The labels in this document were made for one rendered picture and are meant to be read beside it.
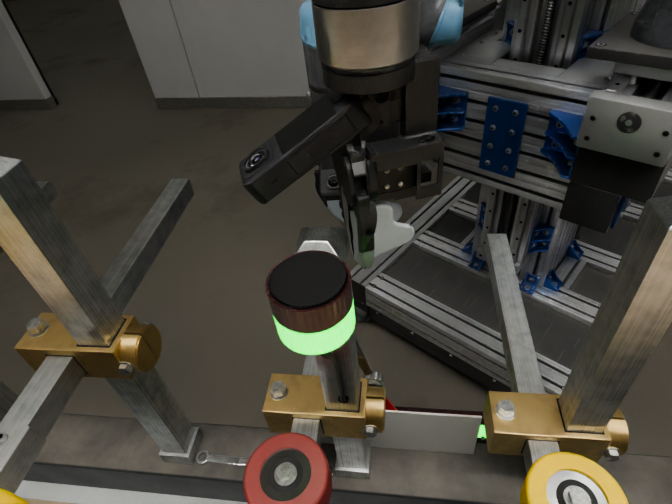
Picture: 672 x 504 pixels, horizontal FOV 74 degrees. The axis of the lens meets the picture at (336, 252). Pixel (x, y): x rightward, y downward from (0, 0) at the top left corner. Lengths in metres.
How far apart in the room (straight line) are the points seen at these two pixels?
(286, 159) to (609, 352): 0.31
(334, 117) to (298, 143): 0.03
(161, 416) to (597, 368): 0.49
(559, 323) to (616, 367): 1.06
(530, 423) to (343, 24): 0.43
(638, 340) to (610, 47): 0.60
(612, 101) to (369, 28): 0.59
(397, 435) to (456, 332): 0.79
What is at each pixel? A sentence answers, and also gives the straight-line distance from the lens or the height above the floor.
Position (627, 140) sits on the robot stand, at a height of 0.94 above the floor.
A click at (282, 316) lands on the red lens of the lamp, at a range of 0.31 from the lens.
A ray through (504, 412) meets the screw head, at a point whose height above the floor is 0.87.
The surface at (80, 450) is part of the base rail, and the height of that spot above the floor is 0.70.
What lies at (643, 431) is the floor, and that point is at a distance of 1.65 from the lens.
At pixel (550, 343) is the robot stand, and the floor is 0.21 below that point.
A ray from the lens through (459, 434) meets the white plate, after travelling 0.64.
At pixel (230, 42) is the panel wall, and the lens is 3.34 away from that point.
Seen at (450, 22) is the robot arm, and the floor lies 1.13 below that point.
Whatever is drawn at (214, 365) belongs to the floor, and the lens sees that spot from 1.71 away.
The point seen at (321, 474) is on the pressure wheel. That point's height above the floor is 0.91.
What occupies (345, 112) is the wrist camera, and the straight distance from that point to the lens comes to 0.35.
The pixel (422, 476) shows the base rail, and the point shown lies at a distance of 0.67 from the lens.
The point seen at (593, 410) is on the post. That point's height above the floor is 0.90.
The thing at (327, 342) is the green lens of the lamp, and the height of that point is 1.07.
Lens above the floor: 1.32
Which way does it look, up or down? 42 degrees down
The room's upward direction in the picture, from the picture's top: 7 degrees counter-clockwise
